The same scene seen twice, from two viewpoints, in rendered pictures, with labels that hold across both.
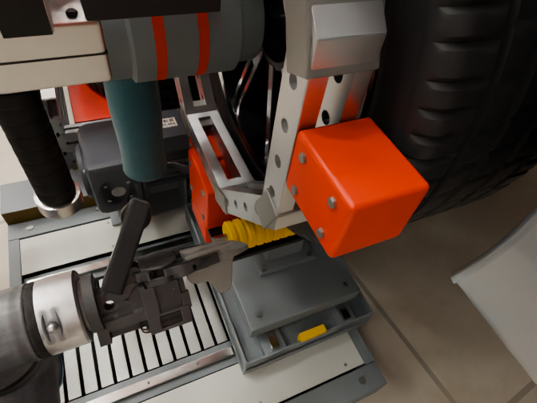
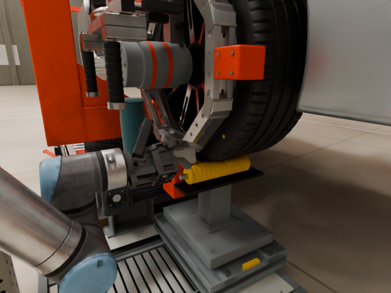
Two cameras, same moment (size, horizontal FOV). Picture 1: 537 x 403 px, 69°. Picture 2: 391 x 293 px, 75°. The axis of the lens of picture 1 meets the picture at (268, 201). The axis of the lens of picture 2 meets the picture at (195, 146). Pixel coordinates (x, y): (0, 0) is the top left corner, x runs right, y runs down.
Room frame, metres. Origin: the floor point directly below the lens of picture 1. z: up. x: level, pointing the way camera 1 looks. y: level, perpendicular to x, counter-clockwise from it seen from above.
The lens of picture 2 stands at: (-0.36, 0.01, 0.83)
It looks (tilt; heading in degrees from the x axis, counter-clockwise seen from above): 17 degrees down; 1
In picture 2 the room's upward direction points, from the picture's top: straight up
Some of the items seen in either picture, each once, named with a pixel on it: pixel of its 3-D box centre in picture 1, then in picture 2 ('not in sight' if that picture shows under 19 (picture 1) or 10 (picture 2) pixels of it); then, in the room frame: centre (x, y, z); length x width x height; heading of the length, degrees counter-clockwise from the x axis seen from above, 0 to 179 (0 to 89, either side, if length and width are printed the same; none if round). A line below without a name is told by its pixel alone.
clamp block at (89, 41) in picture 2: not in sight; (96, 42); (0.54, 0.37, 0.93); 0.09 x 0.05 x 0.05; 122
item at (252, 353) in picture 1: (271, 261); (213, 237); (0.59, -0.04, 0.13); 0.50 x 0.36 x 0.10; 32
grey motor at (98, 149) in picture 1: (166, 172); (141, 195); (0.74, 0.30, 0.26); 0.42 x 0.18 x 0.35; 122
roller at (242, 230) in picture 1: (288, 220); (218, 168); (0.45, -0.04, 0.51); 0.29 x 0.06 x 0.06; 122
